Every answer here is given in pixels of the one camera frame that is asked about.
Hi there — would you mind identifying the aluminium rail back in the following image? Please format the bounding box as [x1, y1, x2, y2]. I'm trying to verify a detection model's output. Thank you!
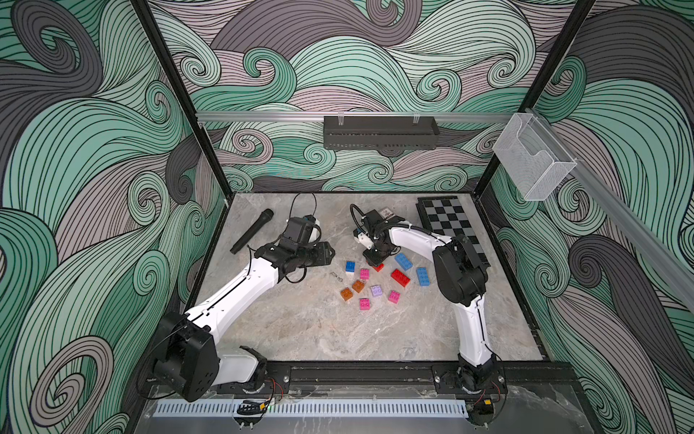
[196, 110, 513, 124]

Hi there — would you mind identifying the light blue lego brick right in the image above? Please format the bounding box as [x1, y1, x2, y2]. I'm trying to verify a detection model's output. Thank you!
[416, 267, 431, 287]

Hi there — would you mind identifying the aluminium rail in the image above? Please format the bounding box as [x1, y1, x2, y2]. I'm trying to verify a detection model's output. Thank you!
[525, 108, 693, 309]
[196, 110, 513, 124]

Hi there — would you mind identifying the playing card box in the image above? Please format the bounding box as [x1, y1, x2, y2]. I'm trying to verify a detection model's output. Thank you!
[380, 208, 395, 220]

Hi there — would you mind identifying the black microphone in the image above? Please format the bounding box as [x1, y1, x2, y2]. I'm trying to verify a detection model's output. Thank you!
[230, 208, 274, 254]

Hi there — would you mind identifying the orange lego brick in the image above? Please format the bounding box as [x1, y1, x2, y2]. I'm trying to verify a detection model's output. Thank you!
[352, 280, 365, 294]
[340, 288, 354, 302]

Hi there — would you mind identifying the orange lego brick lower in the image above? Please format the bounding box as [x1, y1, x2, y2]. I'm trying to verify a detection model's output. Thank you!
[340, 288, 354, 302]

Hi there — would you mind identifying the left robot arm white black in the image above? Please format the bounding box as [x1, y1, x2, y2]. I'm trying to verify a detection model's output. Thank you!
[151, 242, 335, 403]

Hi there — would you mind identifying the light blue lego brick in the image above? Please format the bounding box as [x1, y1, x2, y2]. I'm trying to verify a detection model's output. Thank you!
[416, 267, 431, 287]
[394, 253, 413, 271]

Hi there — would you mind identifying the black grey chessboard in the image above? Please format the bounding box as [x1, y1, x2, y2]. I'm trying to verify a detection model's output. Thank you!
[416, 195, 490, 268]

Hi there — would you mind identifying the lilac lego brick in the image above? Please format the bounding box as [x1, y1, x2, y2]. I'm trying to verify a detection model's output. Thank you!
[370, 285, 383, 298]

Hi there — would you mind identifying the black wall tray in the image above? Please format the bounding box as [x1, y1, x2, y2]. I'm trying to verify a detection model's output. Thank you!
[323, 117, 441, 153]

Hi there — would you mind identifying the clear plastic wall bin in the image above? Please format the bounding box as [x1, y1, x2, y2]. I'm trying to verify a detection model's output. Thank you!
[493, 112, 577, 202]

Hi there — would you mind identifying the aluminium rail right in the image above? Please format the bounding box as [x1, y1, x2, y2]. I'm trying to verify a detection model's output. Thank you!
[525, 108, 693, 309]

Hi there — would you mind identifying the pink lego brick lower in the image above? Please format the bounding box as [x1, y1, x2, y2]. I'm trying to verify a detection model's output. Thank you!
[360, 298, 372, 311]

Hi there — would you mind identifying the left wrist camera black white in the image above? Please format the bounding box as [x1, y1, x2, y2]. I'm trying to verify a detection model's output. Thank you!
[283, 215, 322, 245]

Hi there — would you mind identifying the light blue lego brick upper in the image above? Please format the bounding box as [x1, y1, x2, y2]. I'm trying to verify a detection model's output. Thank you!
[394, 253, 413, 271]

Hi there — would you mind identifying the white slotted cable duct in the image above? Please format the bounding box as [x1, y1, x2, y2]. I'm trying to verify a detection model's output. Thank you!
[153, 399, 468, 419]

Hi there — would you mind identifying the pink lego brick right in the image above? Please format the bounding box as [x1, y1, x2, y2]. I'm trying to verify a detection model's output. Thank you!
[388, 290, 400, 304]

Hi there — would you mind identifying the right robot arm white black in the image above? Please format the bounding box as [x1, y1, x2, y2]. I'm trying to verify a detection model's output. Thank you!
[354, 213, 496, 392]

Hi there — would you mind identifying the orange lego brick upper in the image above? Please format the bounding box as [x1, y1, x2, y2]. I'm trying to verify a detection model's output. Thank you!
[352, 280, 365, 294]

